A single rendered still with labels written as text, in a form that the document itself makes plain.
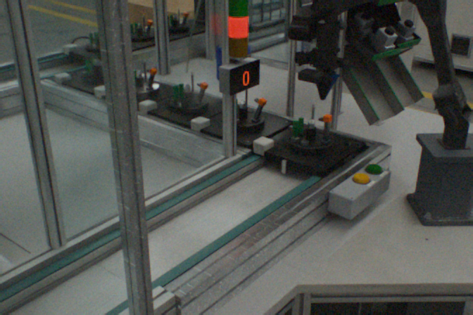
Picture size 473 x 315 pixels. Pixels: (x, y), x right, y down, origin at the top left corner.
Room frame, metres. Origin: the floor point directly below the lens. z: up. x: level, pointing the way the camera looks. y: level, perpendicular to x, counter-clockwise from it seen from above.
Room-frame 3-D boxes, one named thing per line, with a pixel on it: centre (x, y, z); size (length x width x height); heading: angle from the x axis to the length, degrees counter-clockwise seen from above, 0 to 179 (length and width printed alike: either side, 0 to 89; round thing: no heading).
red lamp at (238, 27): (1.43, 0.00, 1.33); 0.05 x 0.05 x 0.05
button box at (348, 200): (1.30, -0.33, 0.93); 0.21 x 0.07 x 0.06; 140
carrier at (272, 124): (1.66, -0.02, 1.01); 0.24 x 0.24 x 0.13; 50
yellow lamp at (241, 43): (1.43, 0.00, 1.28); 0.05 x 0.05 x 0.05
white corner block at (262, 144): (1.49, -0.08, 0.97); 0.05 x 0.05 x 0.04; 50
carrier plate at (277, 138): (1.50, -0.21, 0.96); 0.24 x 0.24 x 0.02; 50
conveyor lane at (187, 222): (1.29, -0.01, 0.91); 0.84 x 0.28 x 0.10; 140
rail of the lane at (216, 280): (1.19, -0.16, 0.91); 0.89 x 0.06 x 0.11; 140
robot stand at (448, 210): (1.31, -0.55, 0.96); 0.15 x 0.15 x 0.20; 1
